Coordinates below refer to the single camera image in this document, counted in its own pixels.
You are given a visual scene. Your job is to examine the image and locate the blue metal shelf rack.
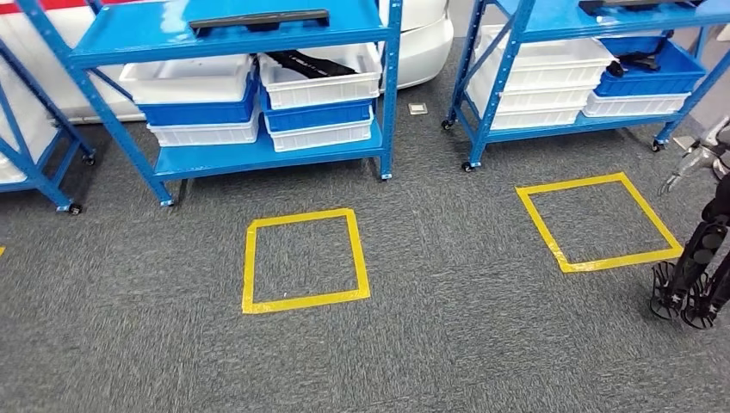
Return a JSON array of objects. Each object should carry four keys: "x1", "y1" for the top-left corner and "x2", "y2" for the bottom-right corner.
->
[
  {"x1": 0, "y1": 36, "x2": 97, "y2": 217},
  {"x1": 440, "y1": 0, "x2": 730, "y2": 173},
  {"x1": 15, "y1": 0, "x2": 405, "y2": 208}
]

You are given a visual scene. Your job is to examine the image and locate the black part in crate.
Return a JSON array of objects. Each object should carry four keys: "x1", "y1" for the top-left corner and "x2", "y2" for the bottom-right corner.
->
[
  {"x1": 264, "y1": 49, "x2": 359, "y2": 80},
  {"x1": 605, "y1": 51, "x2": 665, "y2": 79}
]

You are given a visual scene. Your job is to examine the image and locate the black plastic panel part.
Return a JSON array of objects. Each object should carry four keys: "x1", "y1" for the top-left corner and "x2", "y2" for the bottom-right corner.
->
[
  {"x1": 189, "y1": 8, "x2": 331, "y2": 34},
  {"x1": 577, "y1": 0, "x2": 696, "y2": 16}
]

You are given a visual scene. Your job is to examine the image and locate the blue plastic crate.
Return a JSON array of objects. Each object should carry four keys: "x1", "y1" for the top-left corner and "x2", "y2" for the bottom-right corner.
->
[
  {"x1": 597, "y1": 31, "x2": 670, "y2": 59},
  {"x1": 594, "y1": 40, "x2": 708, "y2": 98},
  {"x1": 260, "y1": 90, "x2": 376, "y2": 133},
  {"x1": 136, "y1": 77, "x2": 261, "y2": 127}
]

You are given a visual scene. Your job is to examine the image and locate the black humanoid robot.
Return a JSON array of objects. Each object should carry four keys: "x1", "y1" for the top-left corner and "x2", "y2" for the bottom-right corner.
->
[{"x1": 648, "y1": 116, "x2": 730, "y2": 332}]

